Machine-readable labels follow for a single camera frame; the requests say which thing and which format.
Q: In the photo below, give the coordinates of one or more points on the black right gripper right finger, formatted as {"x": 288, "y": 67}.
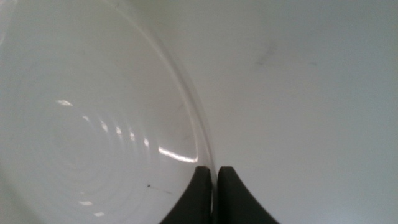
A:
{"x": 231, "y": 202}

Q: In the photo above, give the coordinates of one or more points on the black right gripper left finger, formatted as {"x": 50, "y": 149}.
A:
{"x": 197, "y": 202}

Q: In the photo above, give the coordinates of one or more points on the white shallow bowl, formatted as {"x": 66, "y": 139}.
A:
{"x": 93, "y": 124}

